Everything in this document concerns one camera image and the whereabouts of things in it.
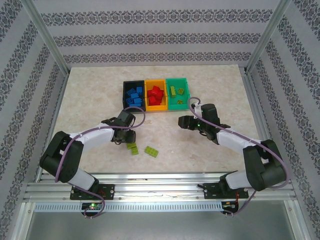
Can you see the small green lego brick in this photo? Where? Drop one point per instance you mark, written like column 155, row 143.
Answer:
column 180, row 91
column 179, row 102
column 135, row 151

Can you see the long green lego brick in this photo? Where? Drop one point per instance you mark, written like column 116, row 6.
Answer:
column 151, row 151
column 172, row 91

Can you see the blue lego brick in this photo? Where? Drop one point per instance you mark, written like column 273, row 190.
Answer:
column 133, row 105
column 139, row 90
column 137, row 100
column 130, row 92
column 135, row 96
column 129, row 101

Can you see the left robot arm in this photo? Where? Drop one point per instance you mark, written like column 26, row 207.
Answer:
column 62, row 160

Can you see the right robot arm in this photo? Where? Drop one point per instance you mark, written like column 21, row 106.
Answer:
column 265, row 170

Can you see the green plastic bin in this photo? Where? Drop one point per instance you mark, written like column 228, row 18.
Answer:
column 185, row 98

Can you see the black plastic bin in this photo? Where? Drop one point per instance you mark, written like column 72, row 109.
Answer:
column 125, row 110

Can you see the yellow plastic bin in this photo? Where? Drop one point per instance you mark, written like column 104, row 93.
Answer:
column 156, row 108

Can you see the small circuit board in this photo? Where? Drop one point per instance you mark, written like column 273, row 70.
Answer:
column 92, row 206
column 228, row 205

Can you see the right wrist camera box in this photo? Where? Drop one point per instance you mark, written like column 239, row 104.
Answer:
column 196, row 109

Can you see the aluminium side rail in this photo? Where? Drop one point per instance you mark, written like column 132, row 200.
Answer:
column 253, row 100
column 62, row 87

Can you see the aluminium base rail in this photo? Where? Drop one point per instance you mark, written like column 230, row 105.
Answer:
column 160, row 190

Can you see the aluminium frame post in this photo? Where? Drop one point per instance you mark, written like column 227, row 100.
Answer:
column 45, row 37
column 268, row 37

